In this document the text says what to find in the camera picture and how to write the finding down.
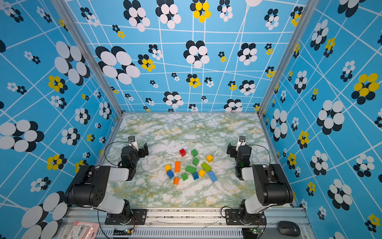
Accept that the black computer mouse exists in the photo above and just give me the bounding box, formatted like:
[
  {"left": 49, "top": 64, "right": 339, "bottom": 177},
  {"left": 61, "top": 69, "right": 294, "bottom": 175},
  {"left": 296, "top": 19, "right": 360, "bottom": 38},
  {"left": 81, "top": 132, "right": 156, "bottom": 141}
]
[{"left": 278, "top": 221, "right": 301, "bottom": 237}]

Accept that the pink packaged item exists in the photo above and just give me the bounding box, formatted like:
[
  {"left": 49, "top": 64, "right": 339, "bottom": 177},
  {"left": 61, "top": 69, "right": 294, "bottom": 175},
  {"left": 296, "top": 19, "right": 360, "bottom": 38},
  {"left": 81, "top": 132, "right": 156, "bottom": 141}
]
[{"left": 67, "top": 221, "right": 99, "bottom": 239}]

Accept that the yellow lego brick left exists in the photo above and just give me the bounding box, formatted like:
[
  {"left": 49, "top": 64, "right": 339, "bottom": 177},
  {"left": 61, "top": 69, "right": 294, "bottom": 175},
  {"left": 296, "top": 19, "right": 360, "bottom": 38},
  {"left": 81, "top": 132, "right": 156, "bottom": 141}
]
[{"left": 165, "top": 164, "right": 171, "bottom": 172}]

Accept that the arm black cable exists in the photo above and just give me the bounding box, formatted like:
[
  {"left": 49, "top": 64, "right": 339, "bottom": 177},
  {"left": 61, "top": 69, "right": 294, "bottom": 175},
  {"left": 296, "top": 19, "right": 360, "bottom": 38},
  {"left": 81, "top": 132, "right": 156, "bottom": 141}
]
[
  {"left": 103, "top": 141, "right": 129, "bottom": 167},
  {"left": 250, "top": 144, "right": 272, "bottom": 166}
]

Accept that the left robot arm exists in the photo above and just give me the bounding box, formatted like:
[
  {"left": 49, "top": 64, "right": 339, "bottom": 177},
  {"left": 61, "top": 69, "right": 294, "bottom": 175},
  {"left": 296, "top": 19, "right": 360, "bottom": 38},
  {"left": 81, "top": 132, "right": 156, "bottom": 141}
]
[{"left": 64, "top": 142, "right": 149, "bottom": 225}]

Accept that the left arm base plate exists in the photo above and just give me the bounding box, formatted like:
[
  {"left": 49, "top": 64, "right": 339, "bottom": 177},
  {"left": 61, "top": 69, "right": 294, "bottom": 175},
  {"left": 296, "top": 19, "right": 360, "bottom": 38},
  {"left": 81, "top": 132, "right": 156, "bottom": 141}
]
[{"left": 104, "top": 209, "right": 148, "bottom": 225}]

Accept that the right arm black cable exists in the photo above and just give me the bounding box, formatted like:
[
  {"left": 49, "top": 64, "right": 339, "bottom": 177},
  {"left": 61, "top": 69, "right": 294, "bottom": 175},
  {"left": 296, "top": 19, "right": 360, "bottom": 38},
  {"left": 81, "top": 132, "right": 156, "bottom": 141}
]
[{"left": 250, "top": 144, "right": 272, "bottom": 166}]

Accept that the light blue long lego brick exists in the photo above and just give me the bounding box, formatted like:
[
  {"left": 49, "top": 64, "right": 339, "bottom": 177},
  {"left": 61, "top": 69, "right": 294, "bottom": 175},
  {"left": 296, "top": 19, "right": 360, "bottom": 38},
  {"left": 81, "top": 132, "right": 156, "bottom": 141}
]
[{"left": 208, "top": 170, "right": 217, "bottom": 183}]

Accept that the small orange lego brick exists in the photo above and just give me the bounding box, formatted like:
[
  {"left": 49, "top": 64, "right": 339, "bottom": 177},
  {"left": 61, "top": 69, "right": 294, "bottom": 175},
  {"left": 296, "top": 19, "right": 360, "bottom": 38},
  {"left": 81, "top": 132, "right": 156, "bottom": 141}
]
[{"left": 173, "top": 177, "right": 180, "bottom": 185}]

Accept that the orange long lego brick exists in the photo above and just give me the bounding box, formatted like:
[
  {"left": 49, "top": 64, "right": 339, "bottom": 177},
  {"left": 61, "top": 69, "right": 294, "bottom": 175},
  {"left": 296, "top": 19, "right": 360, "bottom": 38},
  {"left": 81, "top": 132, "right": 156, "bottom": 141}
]
[{"left": 174, "top": 161, "right": 181, "bottom": 172}]

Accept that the small green lego brick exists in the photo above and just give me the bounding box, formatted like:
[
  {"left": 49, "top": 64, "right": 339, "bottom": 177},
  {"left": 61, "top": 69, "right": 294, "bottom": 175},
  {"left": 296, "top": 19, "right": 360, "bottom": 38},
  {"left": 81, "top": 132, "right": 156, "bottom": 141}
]
[{"left": 181, "top": 173, "right": 188, "bottom": 181}]

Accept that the yellow lego brick centre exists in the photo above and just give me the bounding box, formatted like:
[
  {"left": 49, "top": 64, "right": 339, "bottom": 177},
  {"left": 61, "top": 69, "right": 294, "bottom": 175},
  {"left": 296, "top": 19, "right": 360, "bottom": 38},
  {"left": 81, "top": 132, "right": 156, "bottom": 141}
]
[{"left": 198, "top": 169, "right": 206, "bottom": 177}]

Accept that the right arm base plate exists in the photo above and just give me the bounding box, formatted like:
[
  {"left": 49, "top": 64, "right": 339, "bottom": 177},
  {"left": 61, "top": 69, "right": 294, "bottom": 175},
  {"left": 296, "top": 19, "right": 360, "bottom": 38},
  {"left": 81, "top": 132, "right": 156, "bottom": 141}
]
[{"left": 223, "top": 208, "right": 267, "bottom": 227}]

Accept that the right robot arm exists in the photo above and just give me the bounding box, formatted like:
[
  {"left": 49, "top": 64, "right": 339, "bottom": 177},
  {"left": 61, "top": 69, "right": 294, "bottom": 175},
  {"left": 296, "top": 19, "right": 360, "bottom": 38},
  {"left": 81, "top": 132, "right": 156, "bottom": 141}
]
[{"left": 227, "top": 141, "right": 293, "bottom": 225}]

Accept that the yellow square lego brick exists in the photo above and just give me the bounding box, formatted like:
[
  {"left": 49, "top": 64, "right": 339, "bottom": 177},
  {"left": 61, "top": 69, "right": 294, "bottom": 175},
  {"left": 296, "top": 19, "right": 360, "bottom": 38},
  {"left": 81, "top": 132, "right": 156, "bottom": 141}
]
[{"left": 206, "top": 155, "right": 213, "bottom": 163}]

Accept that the lime long lego brick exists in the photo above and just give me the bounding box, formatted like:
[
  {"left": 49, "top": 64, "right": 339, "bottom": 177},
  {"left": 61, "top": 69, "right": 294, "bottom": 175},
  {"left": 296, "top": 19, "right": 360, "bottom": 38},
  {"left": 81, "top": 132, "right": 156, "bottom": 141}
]
[{"left": 201, "top": 162, "right": 212, "bottom": 172}]

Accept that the red square lego brick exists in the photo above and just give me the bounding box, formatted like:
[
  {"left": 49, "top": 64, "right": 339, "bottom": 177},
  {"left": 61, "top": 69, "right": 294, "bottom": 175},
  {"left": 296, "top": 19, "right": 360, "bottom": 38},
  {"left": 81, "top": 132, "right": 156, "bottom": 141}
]
[{"left": 179, "top": 149, "right": 186, "bottom": 157}]

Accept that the green square lego brick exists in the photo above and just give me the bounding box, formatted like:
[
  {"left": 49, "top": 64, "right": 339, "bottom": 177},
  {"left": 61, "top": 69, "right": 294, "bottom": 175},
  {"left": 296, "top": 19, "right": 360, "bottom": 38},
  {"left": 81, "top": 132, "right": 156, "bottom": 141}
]
[{"left": 191, "top": 149, "right": 198, "bottom": 157}]

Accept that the aluminium front rail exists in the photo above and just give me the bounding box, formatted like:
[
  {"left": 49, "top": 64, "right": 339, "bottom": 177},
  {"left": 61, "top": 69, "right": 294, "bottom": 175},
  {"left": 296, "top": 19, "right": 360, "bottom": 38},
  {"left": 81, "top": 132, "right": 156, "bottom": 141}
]
[{"left": 57, "top": 208, "right": 316, "bottom": 239}]

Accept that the small blue lego brick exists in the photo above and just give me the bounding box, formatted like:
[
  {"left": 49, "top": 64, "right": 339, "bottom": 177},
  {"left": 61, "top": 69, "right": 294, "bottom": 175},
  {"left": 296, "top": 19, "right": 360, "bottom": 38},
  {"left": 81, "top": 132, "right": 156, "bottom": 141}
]
[{"left": 192, "top": 172, "right": 199, "bottom": 180}]

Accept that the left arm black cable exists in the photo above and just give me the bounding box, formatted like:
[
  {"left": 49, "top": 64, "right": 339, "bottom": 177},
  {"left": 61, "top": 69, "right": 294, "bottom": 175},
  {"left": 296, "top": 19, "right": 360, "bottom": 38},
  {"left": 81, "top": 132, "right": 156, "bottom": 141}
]
[{"left": 103, "top": 141, "right": 129, "bottom": 167}]

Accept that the blue lego brick left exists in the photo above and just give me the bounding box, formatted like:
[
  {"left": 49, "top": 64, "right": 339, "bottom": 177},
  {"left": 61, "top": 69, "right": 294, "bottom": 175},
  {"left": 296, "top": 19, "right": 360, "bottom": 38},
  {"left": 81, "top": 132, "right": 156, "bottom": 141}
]
[{"left": 166, "top": 170, "right": 175, "bottom": 179}]

